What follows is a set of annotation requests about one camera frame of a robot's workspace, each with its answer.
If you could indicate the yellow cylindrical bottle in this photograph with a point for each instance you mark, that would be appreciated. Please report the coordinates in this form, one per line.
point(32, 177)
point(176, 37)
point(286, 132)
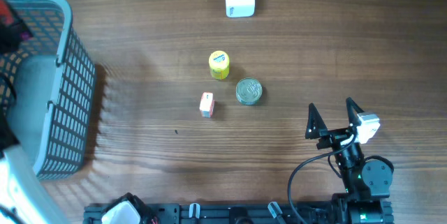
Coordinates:
point(219, 63)

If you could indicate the grey plastic mesh basket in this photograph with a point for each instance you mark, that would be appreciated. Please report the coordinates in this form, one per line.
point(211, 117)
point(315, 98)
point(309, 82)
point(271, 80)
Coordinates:
point(47, 88)

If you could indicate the red white small carton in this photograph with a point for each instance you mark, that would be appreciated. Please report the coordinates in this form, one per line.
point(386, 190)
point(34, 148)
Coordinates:
point(207, 104)

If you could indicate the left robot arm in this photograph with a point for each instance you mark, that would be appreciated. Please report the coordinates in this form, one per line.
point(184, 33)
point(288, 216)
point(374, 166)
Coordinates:
point(24, 200)

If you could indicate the black red snack packet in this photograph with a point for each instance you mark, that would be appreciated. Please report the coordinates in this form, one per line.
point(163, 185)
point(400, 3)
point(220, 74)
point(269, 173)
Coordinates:
point(13, 29)

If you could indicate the silver tin can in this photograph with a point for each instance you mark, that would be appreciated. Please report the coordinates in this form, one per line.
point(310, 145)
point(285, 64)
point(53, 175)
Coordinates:
point(249, 91)

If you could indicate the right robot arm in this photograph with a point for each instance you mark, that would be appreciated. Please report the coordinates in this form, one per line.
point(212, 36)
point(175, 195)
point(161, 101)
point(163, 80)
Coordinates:
point(366, 180)

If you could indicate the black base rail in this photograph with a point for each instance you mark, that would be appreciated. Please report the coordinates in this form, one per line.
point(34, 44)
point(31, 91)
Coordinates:
point(311, 212)

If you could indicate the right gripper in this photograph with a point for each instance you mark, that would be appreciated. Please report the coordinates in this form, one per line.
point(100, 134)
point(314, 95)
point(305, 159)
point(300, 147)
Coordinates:
point(334, 136)

